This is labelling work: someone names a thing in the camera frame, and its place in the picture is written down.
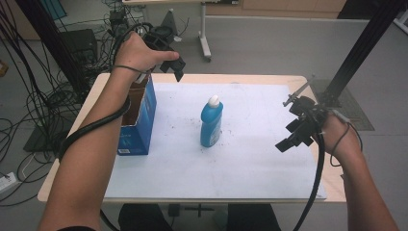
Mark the person's leg in black trousers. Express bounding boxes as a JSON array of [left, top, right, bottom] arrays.
[[226, 203, 283, 231], [117, 203, 174, 231]]

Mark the white table leg with caster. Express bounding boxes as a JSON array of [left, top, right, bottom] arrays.
[[196, 1, 214, 63]]

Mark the dark ribbed base plate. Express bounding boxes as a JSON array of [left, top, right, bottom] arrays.
[[309, 78, 375, 132]]

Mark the blue bottle with white cap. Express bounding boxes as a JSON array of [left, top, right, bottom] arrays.
[[200, 94, 224, 148]]

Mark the person's left hand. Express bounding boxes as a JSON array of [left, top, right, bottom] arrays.
[[114, 32, 181, 74]]

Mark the black metal stand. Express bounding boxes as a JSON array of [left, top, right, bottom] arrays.
[[13, 0, 88, 94], [320, 0, 408, 107]]

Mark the thick black gripper cable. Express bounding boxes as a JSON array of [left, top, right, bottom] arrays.
[[57, 22, 155, 162], [292, 133, 326, 231]]

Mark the person's right hand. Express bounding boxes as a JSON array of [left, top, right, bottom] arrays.
[[319, 114, 364, 166]]

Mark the blue cardboard box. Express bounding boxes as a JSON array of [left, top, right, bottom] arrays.
[[116, 75, 158, 157]]

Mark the white power strip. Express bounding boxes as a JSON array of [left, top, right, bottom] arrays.
[[0, 171, 18, 195]]

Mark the dark flat base plate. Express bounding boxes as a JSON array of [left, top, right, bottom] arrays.
[[22, 123, 70, 153]]

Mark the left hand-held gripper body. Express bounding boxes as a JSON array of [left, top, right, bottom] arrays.
[[142, 25, 187, 72]]

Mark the tangle of floor cables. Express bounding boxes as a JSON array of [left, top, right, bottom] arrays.
[[0, 0, 129, 206]]

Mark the wooden cabinet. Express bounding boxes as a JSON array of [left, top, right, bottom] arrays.
[[205, 0, 347, 19]]

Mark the grey triangular bracket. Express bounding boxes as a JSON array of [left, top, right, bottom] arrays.
[[160, 8, 181, 42]]

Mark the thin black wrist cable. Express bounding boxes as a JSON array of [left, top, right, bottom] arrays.
[[112, 64, 152, 77], [330, 121, 364, 167]]

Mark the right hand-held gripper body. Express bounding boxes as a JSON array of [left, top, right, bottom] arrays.
[[282, 75, 330, 147]]

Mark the teal panel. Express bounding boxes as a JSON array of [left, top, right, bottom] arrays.
[[39, 0, 67, 20]]

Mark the black power adapter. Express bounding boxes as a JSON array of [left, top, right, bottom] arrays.
[[109, 9, 128, 29]]

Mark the black equipment box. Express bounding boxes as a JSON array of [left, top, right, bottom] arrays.
[[61, 28, 99, 65]]

